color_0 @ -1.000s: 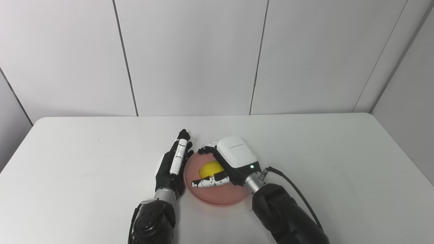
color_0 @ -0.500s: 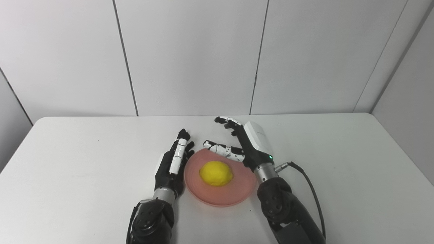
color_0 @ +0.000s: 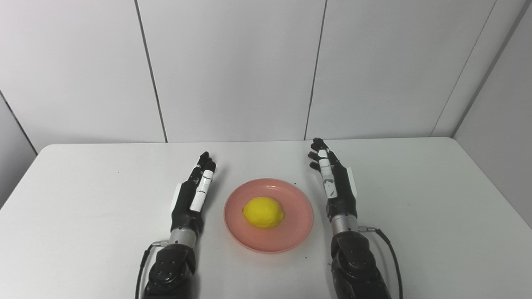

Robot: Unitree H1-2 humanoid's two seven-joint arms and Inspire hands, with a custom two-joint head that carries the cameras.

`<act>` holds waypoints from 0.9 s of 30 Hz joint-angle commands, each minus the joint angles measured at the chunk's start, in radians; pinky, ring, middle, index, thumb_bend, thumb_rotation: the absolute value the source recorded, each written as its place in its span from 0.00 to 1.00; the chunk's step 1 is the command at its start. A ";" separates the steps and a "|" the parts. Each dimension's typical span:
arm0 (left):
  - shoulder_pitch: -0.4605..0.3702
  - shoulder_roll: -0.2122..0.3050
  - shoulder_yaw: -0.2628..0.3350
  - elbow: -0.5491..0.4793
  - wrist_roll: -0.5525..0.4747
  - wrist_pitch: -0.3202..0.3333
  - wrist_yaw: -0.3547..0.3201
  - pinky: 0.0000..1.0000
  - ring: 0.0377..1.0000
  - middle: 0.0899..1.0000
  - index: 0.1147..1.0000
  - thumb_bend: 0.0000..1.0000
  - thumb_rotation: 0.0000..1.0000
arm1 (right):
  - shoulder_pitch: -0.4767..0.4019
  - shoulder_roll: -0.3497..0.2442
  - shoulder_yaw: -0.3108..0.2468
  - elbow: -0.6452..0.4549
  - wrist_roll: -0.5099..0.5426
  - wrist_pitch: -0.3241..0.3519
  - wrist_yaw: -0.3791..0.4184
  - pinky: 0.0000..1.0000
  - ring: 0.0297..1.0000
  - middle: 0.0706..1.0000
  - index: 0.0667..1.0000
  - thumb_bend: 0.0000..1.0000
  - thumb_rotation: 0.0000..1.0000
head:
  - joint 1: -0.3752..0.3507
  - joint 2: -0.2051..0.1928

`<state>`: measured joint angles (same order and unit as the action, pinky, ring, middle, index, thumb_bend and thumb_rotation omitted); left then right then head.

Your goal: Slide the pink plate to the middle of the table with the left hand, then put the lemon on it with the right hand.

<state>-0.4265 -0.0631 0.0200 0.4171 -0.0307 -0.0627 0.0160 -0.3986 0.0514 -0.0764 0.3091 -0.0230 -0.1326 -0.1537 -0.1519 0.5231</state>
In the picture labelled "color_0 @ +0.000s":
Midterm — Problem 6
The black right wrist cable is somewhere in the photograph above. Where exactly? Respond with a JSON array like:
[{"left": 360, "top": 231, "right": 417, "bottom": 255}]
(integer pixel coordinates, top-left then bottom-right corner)
[{"left": 358, "top": 225, "right": 404, "bottom": 299}]

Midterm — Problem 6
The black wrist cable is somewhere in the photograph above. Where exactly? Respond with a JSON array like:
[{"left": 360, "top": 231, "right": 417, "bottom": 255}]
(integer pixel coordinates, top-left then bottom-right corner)
[
  {"left": 358, "top": 225, "right": 404, "bottom": 299},
  {"left": 135, "top": 240, "right": 170, "bottom": 299}
]

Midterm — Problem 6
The pink round plate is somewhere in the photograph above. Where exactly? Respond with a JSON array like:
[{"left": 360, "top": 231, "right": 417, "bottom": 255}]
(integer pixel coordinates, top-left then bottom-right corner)
[{"left": 224, "top": 178, "right": 314, "bottom": 254}]

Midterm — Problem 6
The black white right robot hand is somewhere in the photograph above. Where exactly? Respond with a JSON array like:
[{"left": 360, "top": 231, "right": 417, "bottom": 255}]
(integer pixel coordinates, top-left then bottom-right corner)
[{"left": 308, "top": 137, "right": 359, "bottom": 223}]

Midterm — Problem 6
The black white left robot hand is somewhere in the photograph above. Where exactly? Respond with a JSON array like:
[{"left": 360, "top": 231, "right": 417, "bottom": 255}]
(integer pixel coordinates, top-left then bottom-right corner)
[{"left": 170, "top": 151, "right": 217, "bottom": 235}]

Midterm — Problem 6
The yellow lemon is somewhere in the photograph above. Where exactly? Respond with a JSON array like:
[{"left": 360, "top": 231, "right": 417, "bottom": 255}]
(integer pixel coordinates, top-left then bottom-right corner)
[{"left": 242, "top": 197, "right": 286, "bottom": 229}]

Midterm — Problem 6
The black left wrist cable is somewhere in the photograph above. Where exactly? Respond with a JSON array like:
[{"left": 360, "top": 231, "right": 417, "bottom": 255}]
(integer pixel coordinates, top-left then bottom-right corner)
[{"left": 135, "top": 240, "right": 170, "bottom": 299}]

